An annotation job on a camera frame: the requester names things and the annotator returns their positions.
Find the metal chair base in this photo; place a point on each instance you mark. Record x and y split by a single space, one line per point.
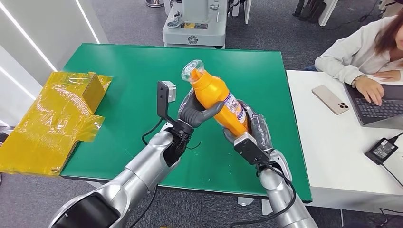
154 3

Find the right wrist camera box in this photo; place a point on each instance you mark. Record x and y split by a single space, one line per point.
250 149

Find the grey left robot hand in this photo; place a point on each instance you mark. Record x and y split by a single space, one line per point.
192 113

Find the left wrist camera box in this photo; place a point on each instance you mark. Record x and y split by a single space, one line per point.
163 97

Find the person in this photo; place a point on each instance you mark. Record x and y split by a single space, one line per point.
352 52

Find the green table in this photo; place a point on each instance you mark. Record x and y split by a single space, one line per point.
126 75

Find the yellow taped cardboard box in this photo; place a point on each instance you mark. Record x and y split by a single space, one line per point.
50 126

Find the white slanted board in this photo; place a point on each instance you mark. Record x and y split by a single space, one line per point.
247 9

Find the orange plastic bottle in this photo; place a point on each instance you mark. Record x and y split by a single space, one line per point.
214 94

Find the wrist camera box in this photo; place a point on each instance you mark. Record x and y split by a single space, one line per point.
250 149
163 97

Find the beige smartphone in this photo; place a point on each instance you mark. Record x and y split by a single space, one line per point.
329 99

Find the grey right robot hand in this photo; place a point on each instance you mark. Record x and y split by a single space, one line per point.
259 129

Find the white furniture panel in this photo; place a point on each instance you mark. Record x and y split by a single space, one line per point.
327 11

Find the grey laptop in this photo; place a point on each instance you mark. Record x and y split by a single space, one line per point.
377 110

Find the person's hand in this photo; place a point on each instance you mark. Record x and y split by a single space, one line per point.
371 89
388 75

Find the person's left hand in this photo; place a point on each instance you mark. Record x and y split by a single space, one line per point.
388 75

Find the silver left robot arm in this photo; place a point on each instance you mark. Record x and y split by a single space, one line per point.
141 173

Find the person's right hand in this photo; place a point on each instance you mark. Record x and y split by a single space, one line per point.
371 89

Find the white machine base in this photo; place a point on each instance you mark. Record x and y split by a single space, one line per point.
196 33

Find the white desk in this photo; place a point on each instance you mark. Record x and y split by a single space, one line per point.
333 151

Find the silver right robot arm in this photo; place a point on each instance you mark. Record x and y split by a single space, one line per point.
280 195

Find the black power adapter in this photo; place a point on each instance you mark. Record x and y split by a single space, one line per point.
381 150

